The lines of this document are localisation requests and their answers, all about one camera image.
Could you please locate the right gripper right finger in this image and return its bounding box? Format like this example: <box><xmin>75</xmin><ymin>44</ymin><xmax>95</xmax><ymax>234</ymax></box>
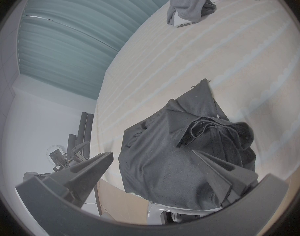
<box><xmin>192</xmin><ymin>149</ymin><xmax>259</xmax><ymax>207</ymax></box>

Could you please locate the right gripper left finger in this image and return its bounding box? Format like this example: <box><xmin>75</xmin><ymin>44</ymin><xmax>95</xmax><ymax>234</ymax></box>
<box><xmin>43</xmin><ymin>151</ymin><xmax>114</xmax><ymax>202</ymax></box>

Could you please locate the black T-shirt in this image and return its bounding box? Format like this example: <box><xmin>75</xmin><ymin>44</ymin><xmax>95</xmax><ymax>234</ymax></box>
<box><xmin>118</xmin><ymin>79</ymin><xmax>259</xmax><ymax>210</ymax></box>

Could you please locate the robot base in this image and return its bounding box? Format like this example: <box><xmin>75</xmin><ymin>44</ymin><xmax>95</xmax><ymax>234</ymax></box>
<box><xmin>147</xmin><ymin>202</ymin><xmax>224</xmax><ymax>226</ymax></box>

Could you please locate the bed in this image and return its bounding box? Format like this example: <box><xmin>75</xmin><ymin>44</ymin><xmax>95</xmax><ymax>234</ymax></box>
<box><xmin>90</xmin><ymin>0</ymin><xmax>300</xmax><ymax>217</ymax></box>

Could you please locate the pile of clothes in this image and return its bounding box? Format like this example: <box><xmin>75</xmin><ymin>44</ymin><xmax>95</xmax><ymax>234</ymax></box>
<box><xmin>167</xmin><ymin>0</ymin><xmax>261</xmax><ymax>28</ymax></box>

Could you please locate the black chest of drawers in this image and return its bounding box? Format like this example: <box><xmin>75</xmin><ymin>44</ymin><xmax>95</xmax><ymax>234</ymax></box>
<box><xmin>77</xmin><ymin>112</ymin><xmax>94</xmax><ymax>157</ymax></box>

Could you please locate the round white mirror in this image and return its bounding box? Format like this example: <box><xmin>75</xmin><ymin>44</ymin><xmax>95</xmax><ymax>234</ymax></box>
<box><xmin>47</xmin><ymin>145</ymin><xmax>65</xmax><ymax>158</ymax></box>

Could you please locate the blue-green curtain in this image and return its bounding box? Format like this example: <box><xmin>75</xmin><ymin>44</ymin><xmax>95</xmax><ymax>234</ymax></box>
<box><xmin>24</xmin><ymin>0</ymin><xmax>180</xmax><ymax>51</ymax></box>
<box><xmin>17</xmin><ymin>16</ymin><xmax>119</xmax><ymax>100</ymax></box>

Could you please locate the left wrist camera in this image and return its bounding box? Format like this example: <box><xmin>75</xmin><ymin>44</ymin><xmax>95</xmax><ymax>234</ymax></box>
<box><xmin>50</xmin><ymin>149</ymin><xmax>65</xmax><ymax>167</ymax></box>

